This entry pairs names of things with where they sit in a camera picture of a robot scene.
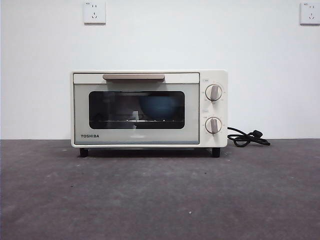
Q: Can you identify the cream toaster oven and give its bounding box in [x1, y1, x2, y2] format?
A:
[70, 69, 228, 158]

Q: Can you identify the white wall socket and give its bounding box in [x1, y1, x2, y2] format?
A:
[83, 1, 106, 25]
[299, 1, 320, 26]

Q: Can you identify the blue bowl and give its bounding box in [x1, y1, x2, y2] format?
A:
[138, 96, 177, 120]

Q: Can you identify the black oven power cable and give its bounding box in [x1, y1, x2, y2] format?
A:
[226, 126, 271, 148]

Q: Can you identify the glass oven door beige handle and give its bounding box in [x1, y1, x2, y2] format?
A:
[72, 72, 200, 145]

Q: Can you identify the beige oven knob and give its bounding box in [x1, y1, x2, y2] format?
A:
[204, 84, 223, 102]
[204, 116, 223, 134]

